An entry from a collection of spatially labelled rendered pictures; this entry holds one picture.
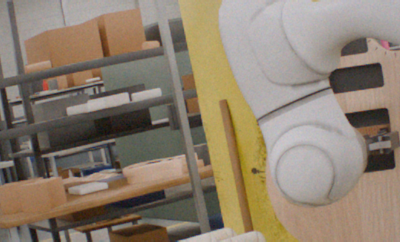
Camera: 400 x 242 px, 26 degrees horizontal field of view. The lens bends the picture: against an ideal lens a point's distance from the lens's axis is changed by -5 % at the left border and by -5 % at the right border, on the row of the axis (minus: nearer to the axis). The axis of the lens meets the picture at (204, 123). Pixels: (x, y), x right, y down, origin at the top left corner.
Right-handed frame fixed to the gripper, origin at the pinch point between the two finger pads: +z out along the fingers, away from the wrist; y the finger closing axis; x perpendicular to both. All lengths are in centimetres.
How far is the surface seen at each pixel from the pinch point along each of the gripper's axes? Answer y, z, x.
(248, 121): -40, 70, 5
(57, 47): -263, 381, 68
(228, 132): -47, 73, 3
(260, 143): -38, 68, -1
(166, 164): -177, 336, -17
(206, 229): -147, 307, -53
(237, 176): -46, 72, -8
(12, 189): -247, 274, -18
